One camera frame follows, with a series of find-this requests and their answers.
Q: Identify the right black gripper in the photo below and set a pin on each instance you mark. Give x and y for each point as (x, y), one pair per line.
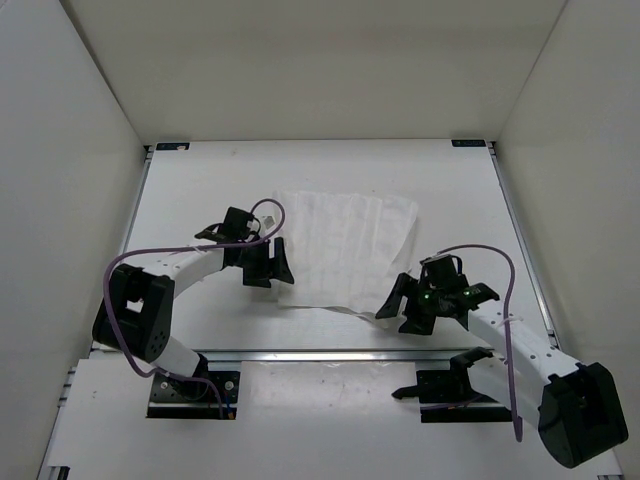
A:
(392, 306)

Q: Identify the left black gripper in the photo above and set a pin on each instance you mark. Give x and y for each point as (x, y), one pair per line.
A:
(275, 267)

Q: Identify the white pleated skirt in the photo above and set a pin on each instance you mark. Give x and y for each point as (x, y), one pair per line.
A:
(346, 251)

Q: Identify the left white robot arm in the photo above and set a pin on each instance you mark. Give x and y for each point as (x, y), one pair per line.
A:
(136, 312)

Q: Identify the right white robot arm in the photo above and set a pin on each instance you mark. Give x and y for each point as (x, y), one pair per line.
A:
(574, 407)

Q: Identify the left blue corner label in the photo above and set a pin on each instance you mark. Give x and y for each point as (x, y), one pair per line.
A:
(172, 146)

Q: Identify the blue corner label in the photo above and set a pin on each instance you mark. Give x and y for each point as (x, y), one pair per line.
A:
(468, 143)
(172, 146)

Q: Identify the right blue corner label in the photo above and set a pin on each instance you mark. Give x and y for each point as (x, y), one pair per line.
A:
(468, 143)

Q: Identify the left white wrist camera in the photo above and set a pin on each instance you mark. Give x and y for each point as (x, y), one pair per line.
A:
(262, 225)

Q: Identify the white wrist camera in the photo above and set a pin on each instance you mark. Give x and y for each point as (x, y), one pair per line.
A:
(437, 258)
(262, 225)

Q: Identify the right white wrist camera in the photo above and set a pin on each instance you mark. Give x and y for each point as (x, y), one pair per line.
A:
(437, 258)

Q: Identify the aluminium rail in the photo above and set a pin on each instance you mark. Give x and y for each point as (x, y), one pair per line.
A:
(330, 356)

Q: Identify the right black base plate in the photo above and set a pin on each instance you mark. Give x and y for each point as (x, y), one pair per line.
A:
(444, 402)

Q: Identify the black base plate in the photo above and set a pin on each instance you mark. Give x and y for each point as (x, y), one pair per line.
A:
(171, 399)
(444, 402)

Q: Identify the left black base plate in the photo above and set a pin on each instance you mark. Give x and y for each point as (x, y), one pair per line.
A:
(171, 399)

